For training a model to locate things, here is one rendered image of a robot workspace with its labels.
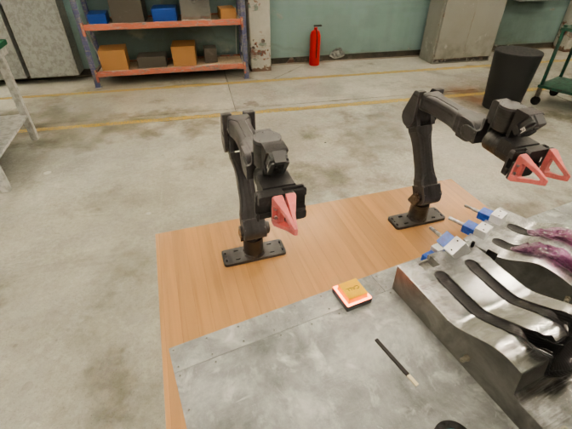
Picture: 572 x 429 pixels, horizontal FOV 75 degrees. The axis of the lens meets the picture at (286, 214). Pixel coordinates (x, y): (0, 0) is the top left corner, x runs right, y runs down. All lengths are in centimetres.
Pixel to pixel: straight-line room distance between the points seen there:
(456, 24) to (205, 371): 625
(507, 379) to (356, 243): 58
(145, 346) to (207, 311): 102
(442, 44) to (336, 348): 599
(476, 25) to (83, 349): 642
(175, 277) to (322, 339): 47
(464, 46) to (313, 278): 602
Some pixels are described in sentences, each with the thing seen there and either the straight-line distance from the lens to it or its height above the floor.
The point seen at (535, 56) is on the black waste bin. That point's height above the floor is 62.
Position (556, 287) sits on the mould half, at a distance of 126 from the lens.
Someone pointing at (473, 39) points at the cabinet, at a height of 34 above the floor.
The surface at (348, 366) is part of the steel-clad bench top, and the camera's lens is 96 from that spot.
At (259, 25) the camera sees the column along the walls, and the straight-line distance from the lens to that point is 579.
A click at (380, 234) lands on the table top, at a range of 131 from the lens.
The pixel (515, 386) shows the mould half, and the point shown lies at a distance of 95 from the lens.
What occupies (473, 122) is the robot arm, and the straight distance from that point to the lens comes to 111.
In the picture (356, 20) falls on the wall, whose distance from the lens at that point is 648.
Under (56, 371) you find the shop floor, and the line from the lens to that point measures 215.
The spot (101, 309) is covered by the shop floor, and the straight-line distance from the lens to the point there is 230.
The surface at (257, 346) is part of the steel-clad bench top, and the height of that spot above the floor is 80.
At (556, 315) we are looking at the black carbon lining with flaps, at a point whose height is 92.
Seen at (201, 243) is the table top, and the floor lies 80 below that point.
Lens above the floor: 162
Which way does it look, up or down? 37 degrees down
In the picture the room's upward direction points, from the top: straight up
